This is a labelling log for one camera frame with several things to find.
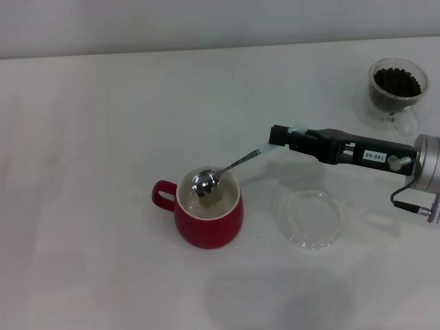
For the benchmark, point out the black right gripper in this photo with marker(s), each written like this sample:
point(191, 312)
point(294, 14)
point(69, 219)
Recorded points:
point(350, 151)

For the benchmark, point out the red mug white inside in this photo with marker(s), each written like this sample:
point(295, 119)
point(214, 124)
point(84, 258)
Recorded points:
point(206, 233)

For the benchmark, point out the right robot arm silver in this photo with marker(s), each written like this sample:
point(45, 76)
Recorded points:
point(428, 165)

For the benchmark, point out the glass saucer under cup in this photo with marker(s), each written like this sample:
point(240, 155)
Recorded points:
point(361, 110)

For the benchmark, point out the coffee beans in glass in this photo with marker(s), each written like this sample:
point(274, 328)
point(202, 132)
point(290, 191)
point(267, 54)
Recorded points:
point(395, 84)

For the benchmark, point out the clear glass dish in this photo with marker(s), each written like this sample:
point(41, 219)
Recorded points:
point(309, 220)

